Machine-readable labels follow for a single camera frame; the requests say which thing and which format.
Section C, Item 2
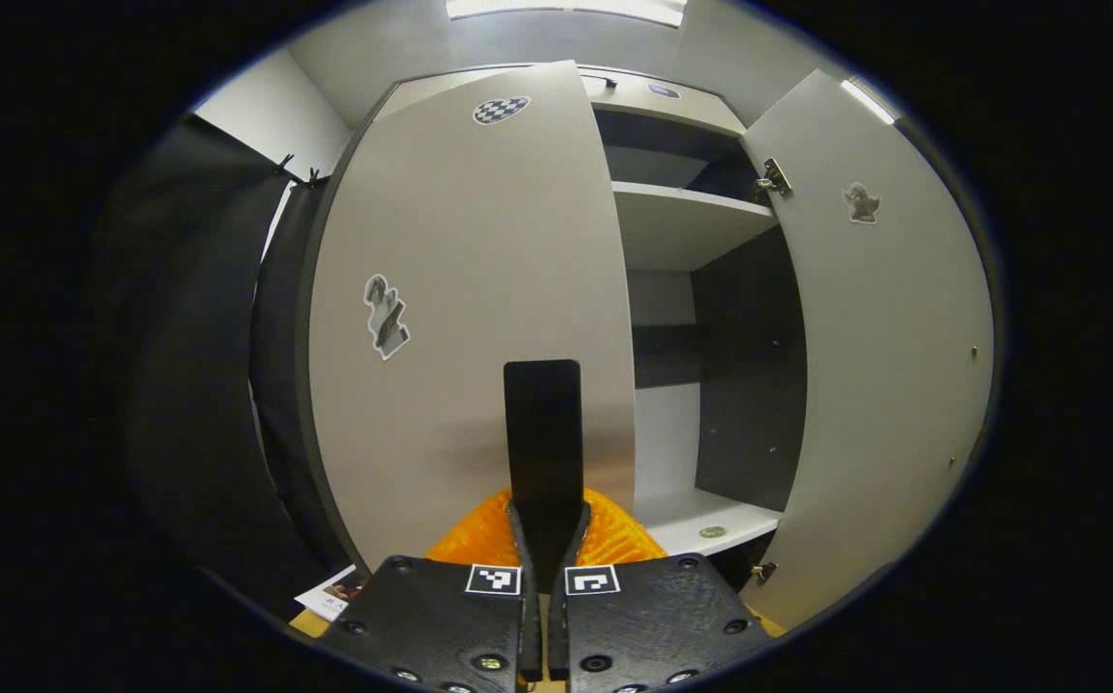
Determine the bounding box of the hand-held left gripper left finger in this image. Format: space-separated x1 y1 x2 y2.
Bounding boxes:
321 486 543 693

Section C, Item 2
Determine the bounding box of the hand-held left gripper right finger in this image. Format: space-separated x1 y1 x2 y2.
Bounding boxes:
547 486 774 693

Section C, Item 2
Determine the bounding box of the black door handle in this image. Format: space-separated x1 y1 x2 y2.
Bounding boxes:
504 360 584 593

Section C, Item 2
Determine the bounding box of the grey double-door shoe cabinet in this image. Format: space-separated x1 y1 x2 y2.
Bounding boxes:
292 61 810 590

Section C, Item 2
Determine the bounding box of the grey cabinet door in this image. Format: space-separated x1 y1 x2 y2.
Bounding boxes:
306 61 637 575
739 67 997 632

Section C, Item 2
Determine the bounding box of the white cabinet shelf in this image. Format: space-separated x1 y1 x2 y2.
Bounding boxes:
634 486 784 557
611 181 779 272

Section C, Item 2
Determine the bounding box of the printed paper sheet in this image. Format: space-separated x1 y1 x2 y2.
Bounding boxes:
294 566 371 623

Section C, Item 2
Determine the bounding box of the black backdrop cloth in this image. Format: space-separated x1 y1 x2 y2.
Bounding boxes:
85 115 357 617

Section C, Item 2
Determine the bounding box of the small ceiling light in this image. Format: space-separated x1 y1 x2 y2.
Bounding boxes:
841 77 899 126

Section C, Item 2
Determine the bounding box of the long ceiling light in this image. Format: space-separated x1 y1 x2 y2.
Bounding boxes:
446 0 687 28

